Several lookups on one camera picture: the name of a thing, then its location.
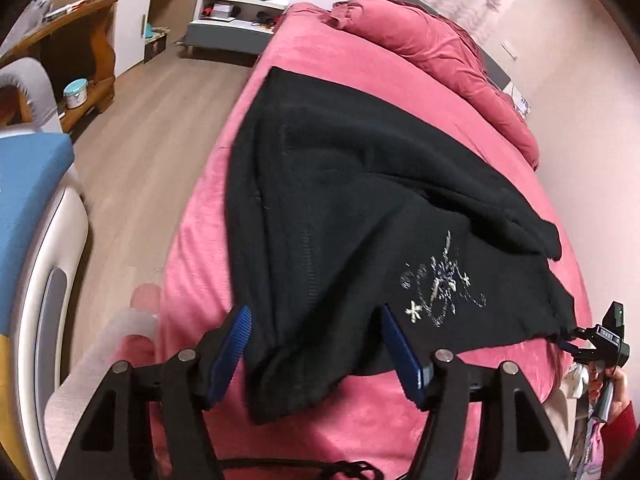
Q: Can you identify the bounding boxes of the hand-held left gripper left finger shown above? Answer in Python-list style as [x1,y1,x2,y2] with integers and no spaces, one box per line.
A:
[57,305,253,480]

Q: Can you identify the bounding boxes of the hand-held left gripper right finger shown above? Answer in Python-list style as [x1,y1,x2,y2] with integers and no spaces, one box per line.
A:
[381,304,576,480]

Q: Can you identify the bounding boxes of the black pants with silver embroidery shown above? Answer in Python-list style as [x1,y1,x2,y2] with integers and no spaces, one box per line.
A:
[224,66,576,426]

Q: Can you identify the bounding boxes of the person's right hand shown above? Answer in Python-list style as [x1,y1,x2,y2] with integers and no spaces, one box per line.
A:
[587,366,634,413]

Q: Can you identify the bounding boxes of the pale patterned cloth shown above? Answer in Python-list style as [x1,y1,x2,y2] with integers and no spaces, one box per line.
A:
[562,360,607,478]

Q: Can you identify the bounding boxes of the pink bed blanket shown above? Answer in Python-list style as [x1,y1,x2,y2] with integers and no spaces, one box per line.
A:
[159,2,591,480]

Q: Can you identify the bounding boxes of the white bedside table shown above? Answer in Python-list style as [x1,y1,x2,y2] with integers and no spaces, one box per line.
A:
[506,84,535,117]

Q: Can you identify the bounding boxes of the teal round tin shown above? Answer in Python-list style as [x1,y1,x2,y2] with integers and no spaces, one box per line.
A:
[63,78,90,110]

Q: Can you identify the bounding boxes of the pink duvet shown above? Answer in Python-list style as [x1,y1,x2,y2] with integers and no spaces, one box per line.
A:
[320,0,541,171]

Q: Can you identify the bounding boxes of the white and grey nightstand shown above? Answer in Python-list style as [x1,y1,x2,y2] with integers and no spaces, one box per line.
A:
[184,0,292,56]

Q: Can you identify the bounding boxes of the wooden desk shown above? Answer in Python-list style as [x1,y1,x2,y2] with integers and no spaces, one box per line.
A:
[0,0,122,138]

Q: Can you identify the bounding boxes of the white cabinet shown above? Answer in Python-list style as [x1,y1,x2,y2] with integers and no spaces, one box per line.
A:
[112,0,162,78]

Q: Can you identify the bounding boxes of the white frame with blue cushion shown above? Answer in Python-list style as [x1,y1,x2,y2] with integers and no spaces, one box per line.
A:
[0,127,91,480]

